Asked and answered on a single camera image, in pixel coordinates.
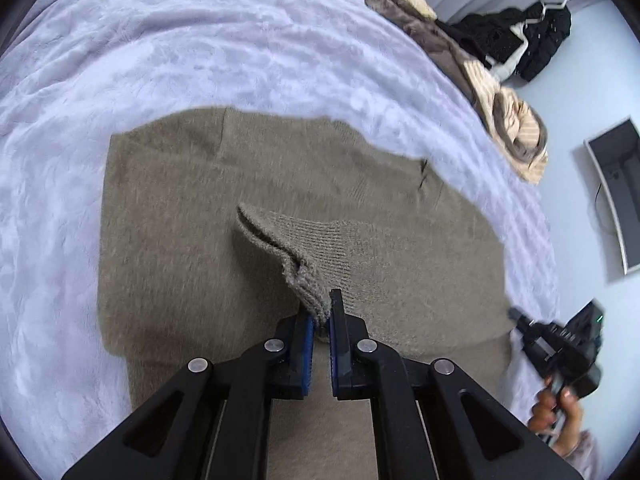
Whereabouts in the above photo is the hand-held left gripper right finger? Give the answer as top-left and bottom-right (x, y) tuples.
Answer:
(328, 288), (585, 480)

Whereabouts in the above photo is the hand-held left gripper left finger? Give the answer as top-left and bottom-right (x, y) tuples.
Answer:
(61, 312), (315, 480)

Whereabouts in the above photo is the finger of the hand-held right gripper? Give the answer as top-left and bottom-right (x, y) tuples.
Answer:
(508, 307), (540, 335)

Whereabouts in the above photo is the olive knit sweater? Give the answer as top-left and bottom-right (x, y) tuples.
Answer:
(97, 105), (517, 480)

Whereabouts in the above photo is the person's right forearm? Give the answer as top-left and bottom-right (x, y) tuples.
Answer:
(544, 429), (602, 480)

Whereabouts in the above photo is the white clothes hanger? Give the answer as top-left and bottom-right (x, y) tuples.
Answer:
(519, 0), (571, 27)

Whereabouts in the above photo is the person's right hand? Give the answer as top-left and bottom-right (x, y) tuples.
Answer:
(528, 377), (584, 450)

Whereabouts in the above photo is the grey framed monitor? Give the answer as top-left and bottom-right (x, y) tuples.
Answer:
(583, 117), (640, 276)

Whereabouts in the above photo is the beige striped brown garment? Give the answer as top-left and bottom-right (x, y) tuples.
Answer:
(356, 0), (550, 185)

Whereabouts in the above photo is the black clothing pile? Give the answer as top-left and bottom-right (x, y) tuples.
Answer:
(446, 2), (573, 82)

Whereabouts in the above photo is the lavender embossed blanket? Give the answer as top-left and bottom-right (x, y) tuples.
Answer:
(0, 0), (562, 480)

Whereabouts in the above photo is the thin black cable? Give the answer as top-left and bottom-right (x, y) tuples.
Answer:
(594, 182), (620, 237)

